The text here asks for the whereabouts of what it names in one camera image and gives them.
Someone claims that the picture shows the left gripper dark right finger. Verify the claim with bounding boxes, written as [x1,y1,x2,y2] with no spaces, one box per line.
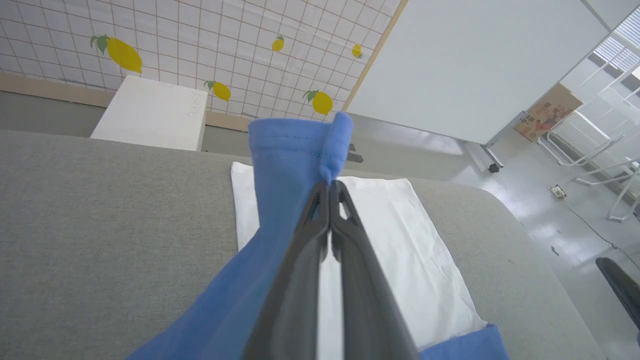
[330,180,421,360]

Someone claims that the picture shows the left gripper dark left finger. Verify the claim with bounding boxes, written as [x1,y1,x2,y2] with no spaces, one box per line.
[242,181,331,360]

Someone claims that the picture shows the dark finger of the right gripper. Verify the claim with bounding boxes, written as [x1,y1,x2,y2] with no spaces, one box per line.
[596,257,640,332]

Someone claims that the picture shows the blue and white t-shirt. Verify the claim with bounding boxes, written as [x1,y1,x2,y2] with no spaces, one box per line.
[125,111,511,360]

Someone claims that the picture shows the white metal tube rack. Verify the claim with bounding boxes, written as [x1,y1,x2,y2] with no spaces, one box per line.
[537,87,640,167]
[572,159,640,223]

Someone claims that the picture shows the metal board foot with caster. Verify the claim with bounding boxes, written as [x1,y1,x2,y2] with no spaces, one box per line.
[465,141,502,174]

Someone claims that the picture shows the printed cardboard box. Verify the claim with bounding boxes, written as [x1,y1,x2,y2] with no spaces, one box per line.
[514,82,584,143]

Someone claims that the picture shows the white box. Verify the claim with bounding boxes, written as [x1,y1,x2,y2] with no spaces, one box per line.
[90,75,209,152]

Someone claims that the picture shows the white window blind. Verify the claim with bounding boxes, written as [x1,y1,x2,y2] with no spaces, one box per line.
[594,7,640,71]

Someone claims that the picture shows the white partition board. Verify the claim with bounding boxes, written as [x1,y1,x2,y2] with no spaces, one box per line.
[345,0,610,146]

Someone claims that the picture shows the lemon print partition screen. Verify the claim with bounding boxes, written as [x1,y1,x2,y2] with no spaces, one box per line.
[0,0,410,133]

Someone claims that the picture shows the grey power strip cable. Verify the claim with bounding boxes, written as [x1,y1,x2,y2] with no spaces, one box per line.
[562,195,621,249]

